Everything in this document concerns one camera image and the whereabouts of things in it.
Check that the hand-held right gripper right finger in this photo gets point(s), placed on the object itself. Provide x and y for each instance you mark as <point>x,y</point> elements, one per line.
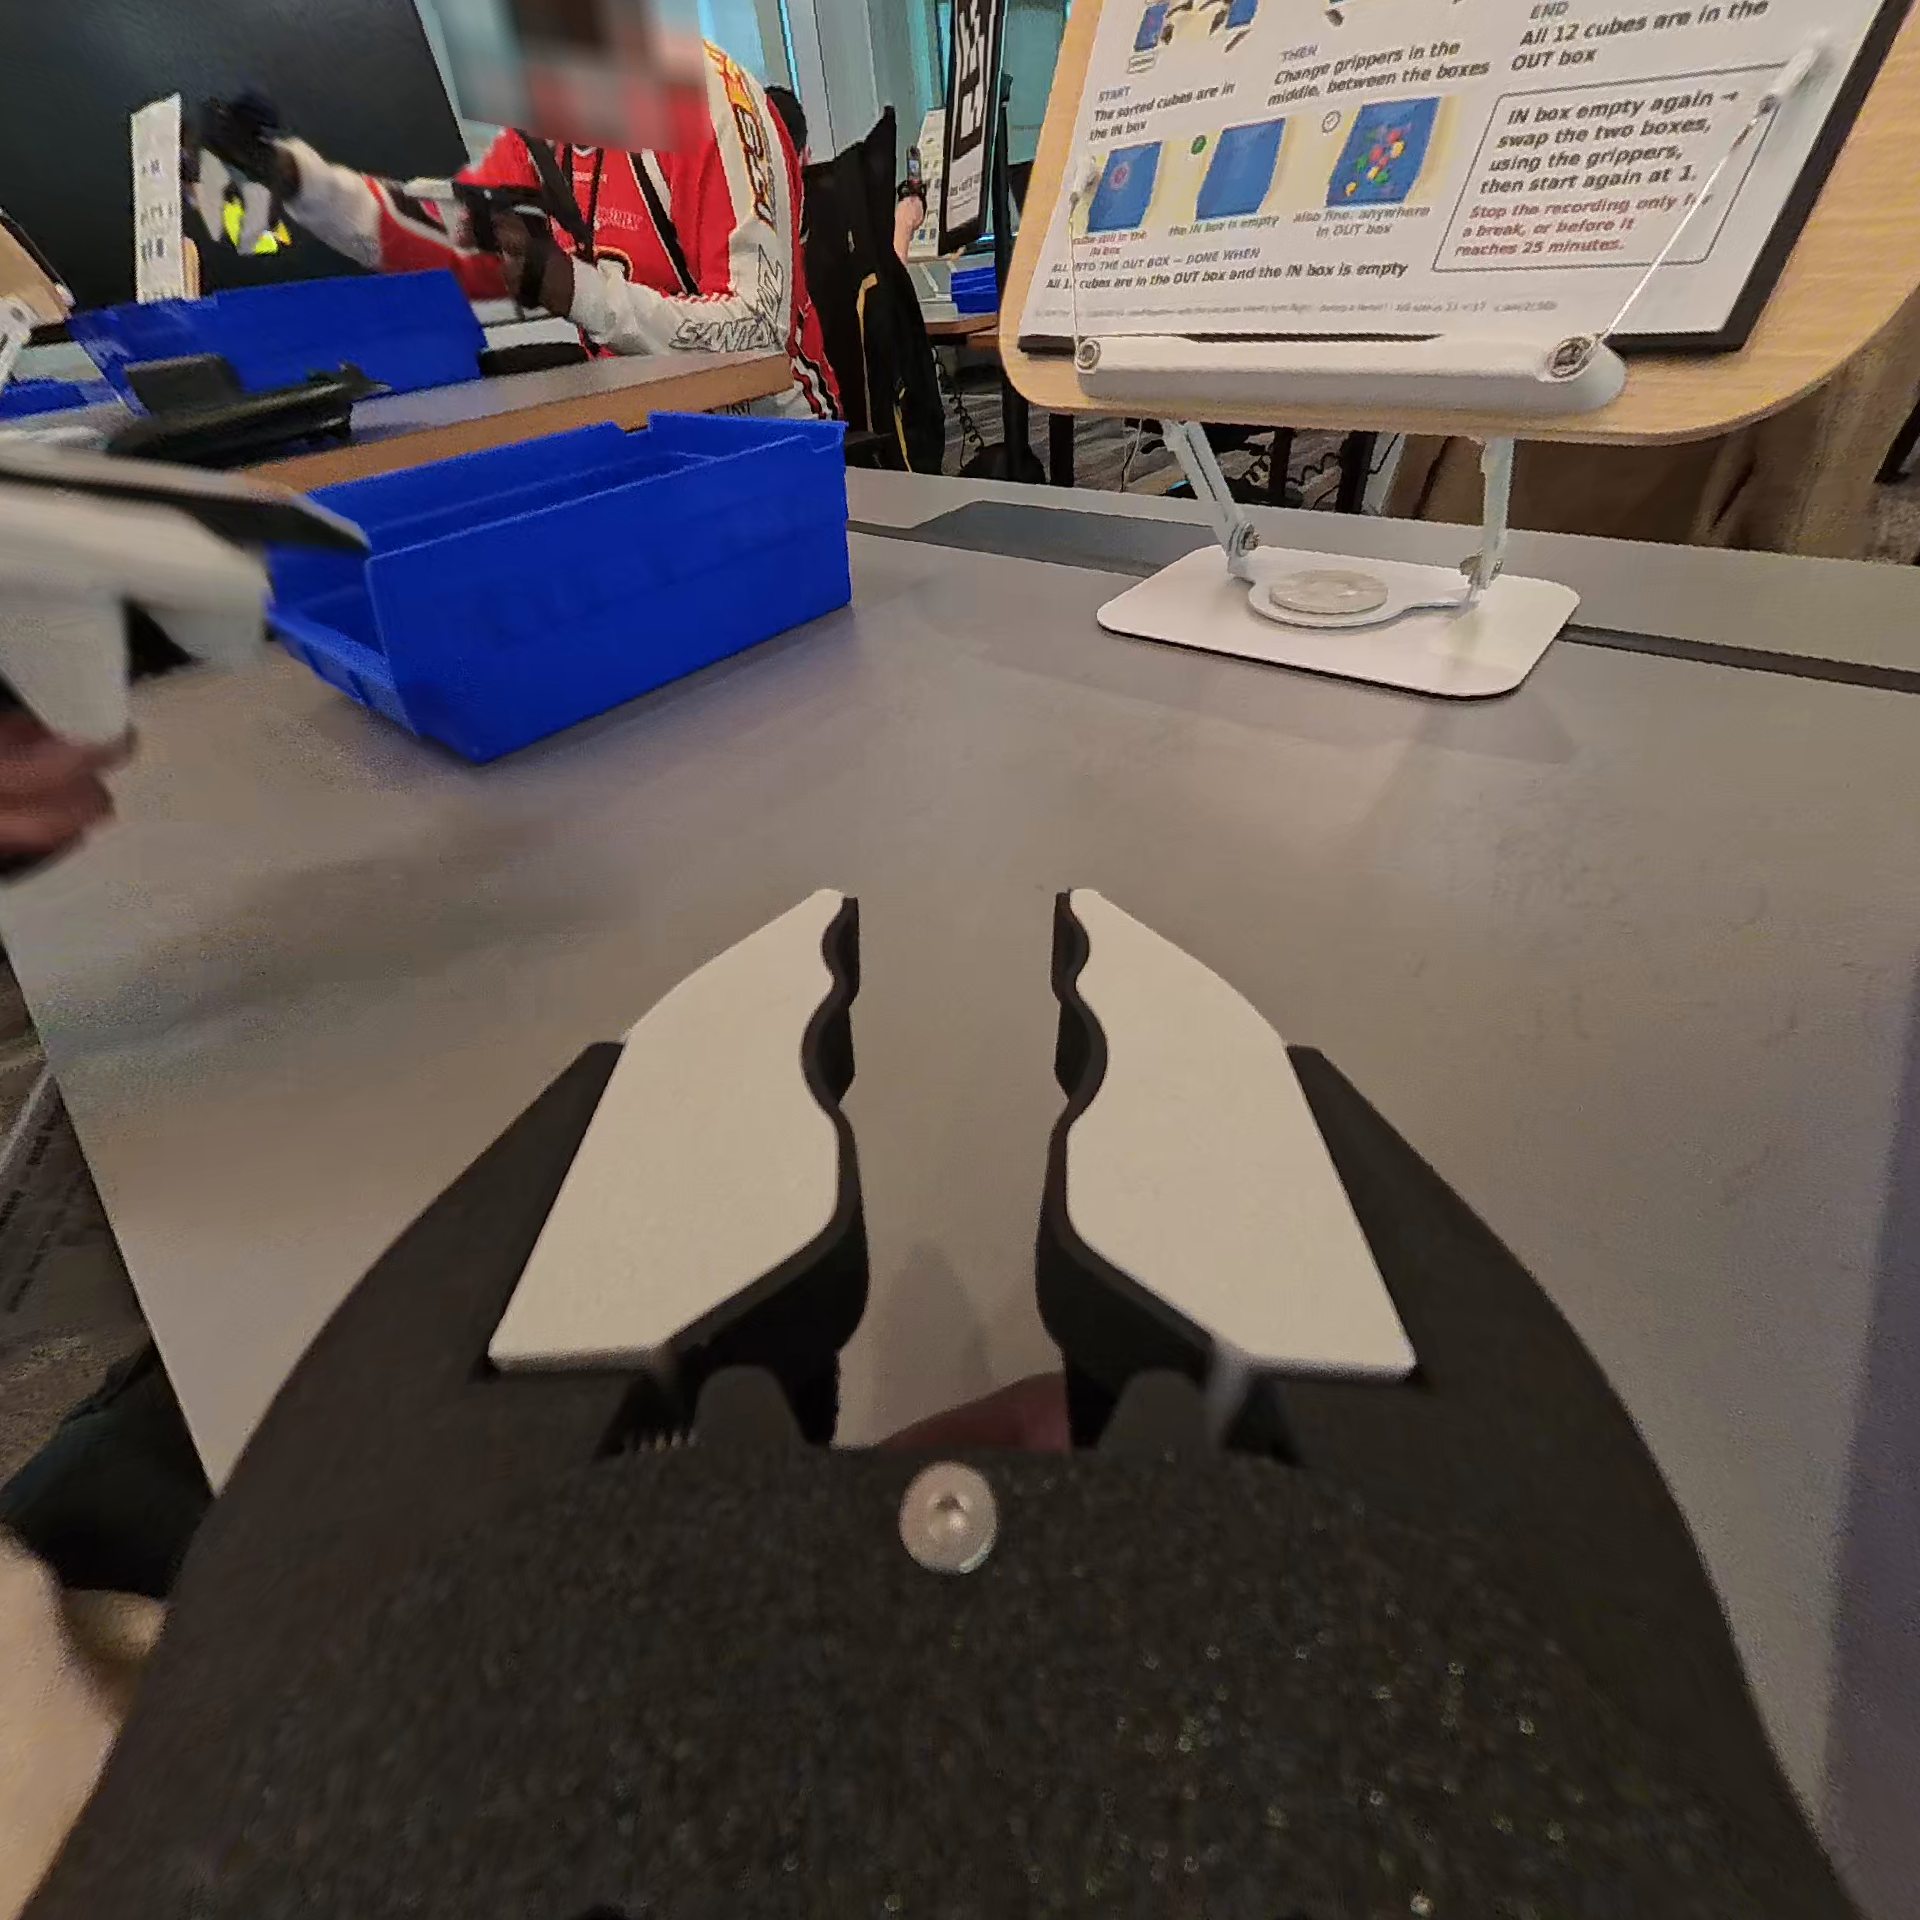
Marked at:
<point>1215,1171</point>

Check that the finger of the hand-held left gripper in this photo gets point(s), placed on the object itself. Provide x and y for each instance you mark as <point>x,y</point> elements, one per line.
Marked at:
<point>90,570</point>

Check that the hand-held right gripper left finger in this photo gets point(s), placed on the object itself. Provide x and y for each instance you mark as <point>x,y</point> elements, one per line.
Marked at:
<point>676,1171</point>

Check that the blue plastic bin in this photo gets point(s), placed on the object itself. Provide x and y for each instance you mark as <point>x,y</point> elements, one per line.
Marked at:
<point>600,599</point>
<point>301,330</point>

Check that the person's left hand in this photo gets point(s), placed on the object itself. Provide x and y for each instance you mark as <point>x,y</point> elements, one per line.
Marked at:
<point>37,796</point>

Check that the white printed card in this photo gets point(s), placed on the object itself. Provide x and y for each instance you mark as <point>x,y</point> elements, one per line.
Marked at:
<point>158,195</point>

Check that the brown wooden desk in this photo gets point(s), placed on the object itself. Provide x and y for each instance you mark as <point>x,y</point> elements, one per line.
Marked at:
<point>571,395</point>

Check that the black jacket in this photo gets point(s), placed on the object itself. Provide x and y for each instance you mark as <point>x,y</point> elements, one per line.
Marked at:
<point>869,301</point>

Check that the small blue bin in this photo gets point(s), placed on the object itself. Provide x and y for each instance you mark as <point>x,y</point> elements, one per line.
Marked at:
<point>975,292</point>

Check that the instruction sheet on stand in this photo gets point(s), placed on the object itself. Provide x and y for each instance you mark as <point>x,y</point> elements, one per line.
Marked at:
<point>1771,376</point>

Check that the black and white marker sign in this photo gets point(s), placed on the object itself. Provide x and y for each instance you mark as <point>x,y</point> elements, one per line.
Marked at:
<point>972,135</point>

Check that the printed instruction sheet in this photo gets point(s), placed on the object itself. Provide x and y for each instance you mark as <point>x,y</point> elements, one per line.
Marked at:
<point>1350,182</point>

